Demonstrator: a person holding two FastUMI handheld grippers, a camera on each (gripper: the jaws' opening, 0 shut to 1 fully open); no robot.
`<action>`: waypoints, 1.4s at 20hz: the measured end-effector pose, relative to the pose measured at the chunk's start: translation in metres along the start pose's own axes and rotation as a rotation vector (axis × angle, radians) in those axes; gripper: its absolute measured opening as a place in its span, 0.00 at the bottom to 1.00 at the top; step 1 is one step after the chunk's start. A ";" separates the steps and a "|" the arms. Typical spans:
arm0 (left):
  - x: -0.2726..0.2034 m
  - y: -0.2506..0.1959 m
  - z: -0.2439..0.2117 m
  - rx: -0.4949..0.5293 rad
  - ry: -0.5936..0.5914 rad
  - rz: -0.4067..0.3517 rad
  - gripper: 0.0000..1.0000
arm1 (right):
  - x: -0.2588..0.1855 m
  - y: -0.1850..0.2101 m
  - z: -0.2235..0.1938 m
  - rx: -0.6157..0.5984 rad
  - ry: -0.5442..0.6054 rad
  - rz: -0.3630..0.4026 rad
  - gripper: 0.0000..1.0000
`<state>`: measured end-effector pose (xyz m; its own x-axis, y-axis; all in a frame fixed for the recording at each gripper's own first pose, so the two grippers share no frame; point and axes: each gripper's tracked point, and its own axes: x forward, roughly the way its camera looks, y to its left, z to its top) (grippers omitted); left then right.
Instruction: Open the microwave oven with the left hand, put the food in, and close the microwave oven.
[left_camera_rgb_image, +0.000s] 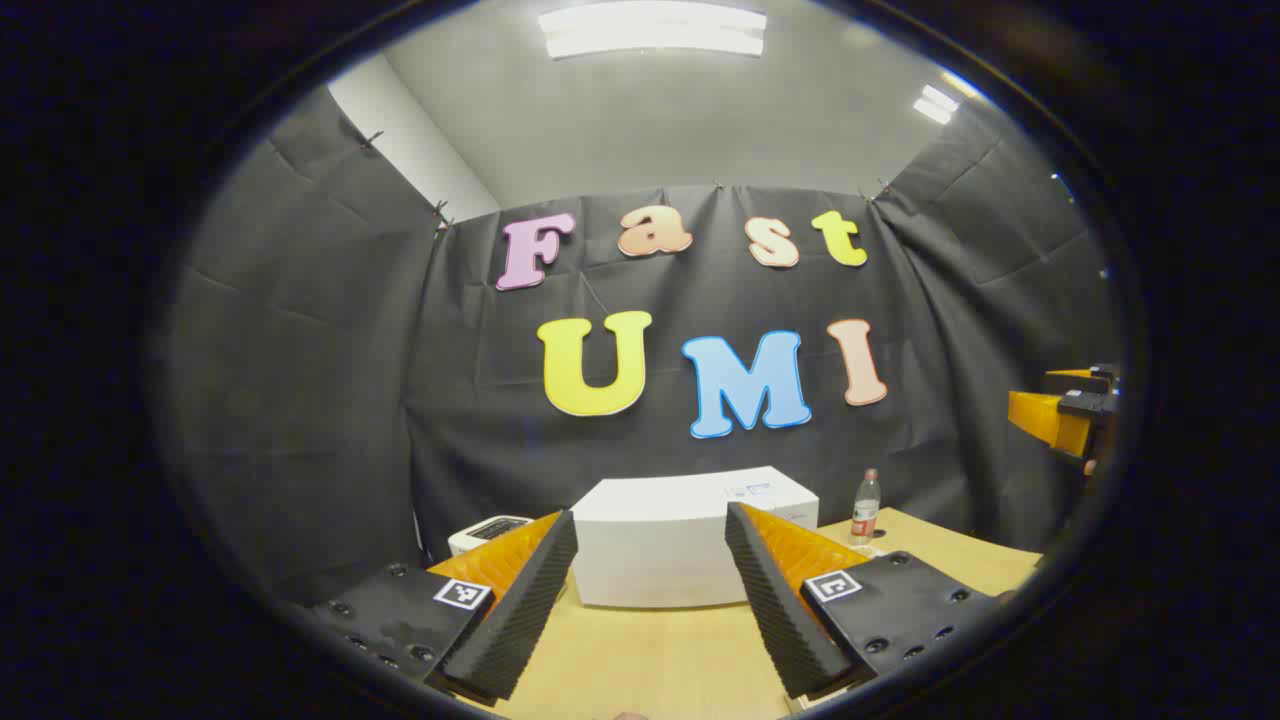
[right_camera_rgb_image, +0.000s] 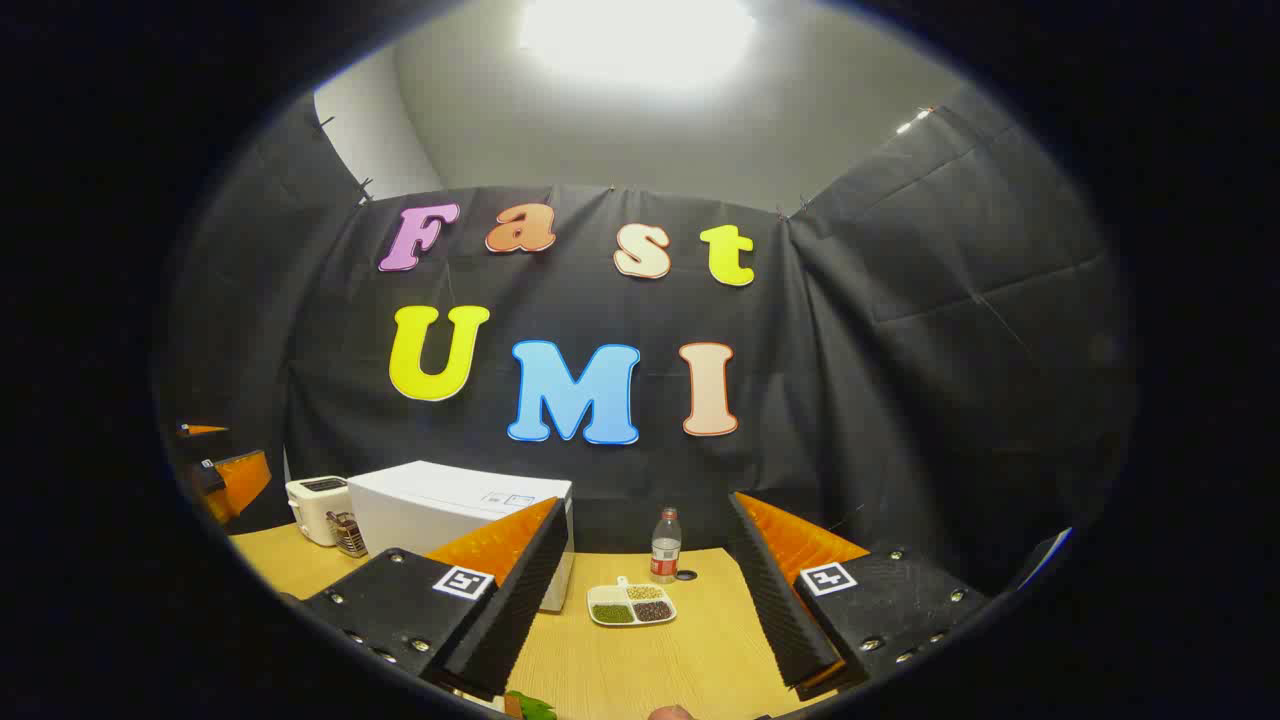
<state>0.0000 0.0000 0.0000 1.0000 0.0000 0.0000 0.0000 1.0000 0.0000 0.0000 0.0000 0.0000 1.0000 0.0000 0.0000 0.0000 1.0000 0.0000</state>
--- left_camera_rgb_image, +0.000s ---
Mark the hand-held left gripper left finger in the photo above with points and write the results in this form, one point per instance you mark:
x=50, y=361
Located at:
x=520, y=620

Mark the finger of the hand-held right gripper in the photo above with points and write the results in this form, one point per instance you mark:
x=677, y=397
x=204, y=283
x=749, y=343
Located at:
x=1085, y=378
x=1050, y=420

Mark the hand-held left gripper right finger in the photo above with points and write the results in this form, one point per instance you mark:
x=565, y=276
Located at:
x=780, y=620

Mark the white microwave oven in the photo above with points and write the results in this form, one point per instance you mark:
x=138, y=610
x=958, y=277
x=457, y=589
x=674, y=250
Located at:
x=660, y=540

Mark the white toaster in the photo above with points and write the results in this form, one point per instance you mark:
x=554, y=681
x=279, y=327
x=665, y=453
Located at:
x=485, y=532

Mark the clear plastic water bottle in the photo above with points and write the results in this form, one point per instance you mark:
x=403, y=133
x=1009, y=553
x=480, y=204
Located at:
x=866, y=515

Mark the small ceiling light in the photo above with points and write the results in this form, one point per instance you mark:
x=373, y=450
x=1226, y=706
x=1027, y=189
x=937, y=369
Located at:
x=935, y=103

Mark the long ceiling light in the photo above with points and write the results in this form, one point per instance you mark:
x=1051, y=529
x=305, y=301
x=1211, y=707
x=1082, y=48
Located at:
x=650, y=30

